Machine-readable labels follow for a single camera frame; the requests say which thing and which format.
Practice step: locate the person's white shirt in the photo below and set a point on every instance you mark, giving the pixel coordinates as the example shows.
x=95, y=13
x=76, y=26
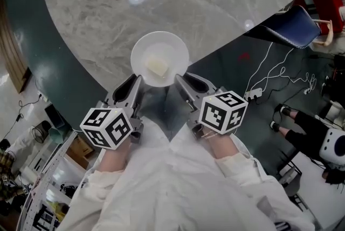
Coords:
x=167, y=184

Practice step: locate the black flat panel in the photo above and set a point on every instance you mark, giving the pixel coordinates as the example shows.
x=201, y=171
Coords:
x=54, y=117

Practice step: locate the brown wooden slat panel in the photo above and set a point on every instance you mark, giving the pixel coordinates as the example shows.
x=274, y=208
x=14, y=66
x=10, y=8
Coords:
x=13, y=57

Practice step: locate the person's right forearm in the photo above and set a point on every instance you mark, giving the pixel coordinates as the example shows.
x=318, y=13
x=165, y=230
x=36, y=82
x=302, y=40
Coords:
x=226, y=147

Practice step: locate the white round plate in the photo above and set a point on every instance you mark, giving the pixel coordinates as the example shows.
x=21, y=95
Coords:
x=175, y=47

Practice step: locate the person's grey trouser legs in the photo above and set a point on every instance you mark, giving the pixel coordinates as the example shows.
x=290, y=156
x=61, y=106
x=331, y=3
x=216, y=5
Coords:
x=164, y=114

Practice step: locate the grey marble table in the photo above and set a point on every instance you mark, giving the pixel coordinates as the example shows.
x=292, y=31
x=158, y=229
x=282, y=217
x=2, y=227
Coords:
x=81, y=22

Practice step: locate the perforated metal rail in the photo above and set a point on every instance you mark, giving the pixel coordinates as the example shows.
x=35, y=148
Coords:
x=48, y=170

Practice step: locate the white power strip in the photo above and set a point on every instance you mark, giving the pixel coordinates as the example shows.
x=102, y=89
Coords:
x=253, y=94

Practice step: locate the dark blue chair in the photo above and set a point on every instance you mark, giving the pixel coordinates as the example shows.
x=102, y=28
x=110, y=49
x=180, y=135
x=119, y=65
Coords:
x=296, y=25

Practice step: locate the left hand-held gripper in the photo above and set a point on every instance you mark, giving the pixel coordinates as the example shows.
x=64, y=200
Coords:
x=107, y=130

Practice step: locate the brown cardboard box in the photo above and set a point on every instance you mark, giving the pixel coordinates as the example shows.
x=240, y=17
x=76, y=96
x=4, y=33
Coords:
x=81, y=150

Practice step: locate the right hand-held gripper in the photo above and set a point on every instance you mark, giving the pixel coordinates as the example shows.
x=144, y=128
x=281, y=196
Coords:
x=223, y=114

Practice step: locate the person's left forearm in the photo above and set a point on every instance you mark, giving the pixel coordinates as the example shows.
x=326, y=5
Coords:
x=116, y=160

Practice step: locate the teal dustpan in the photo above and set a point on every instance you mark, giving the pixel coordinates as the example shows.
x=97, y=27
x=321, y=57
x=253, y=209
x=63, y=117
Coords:
x=59, y=135

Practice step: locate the pale food block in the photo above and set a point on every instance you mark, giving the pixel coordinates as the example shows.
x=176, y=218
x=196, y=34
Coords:
x=157, y=65

